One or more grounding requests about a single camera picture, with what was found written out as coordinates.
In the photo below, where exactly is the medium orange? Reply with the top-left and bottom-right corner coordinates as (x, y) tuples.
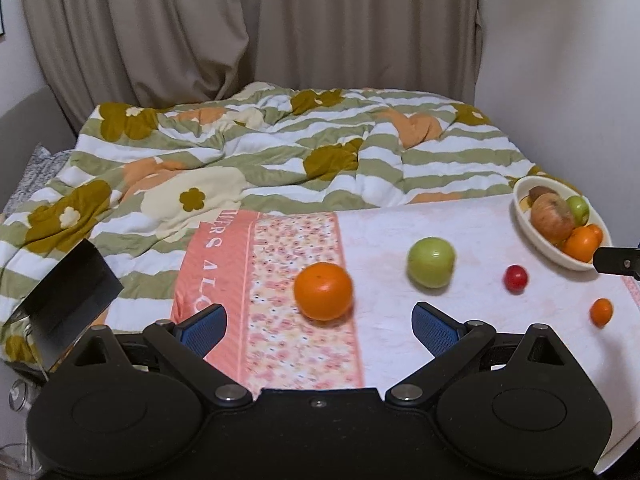
(562, 226), (602, 263)

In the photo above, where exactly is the grey headboard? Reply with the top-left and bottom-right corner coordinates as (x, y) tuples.
(0, 85), (81, 211)

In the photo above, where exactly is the grey patterned pillow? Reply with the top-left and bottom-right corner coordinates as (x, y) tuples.
(2, 142), (76, 216)

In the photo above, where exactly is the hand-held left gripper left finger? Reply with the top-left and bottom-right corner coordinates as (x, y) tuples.
(70, 305), (253, 404)

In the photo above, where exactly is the black cardboard box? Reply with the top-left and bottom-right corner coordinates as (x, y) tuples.
(7, 237), (126, 371)

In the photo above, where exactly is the floral striped blanket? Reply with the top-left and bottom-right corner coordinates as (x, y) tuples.
(0, 81), (583, 366)

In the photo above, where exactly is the large orange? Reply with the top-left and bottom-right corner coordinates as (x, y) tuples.
(293, 262), (354, 322)

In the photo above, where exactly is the small green apple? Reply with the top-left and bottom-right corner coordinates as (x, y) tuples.
(406, 237), (457, 289)

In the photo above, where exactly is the wrinkled red-yellow apple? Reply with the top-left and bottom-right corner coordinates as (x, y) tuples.
(530, 193), (576, 247)

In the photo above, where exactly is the red plum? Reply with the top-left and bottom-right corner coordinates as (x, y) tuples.
(503, 265), (529, 294)

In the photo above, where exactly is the pink floral tablecloth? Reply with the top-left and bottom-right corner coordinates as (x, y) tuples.
(170, 192), (640, 471)

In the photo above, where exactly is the large green apple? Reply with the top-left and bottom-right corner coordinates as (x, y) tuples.
(565, 195), (591, 227)

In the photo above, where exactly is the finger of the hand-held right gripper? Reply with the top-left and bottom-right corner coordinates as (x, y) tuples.
(592, 246), (640, 281)

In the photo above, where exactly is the cream bowl with bear print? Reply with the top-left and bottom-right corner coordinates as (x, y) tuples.
(512, 176), (613, 272)

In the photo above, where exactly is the beige curtain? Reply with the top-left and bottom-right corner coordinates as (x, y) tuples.
(17, 0), (488, 126)

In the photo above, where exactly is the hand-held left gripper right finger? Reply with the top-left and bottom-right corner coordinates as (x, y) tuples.
(385, 301), (568, 404)

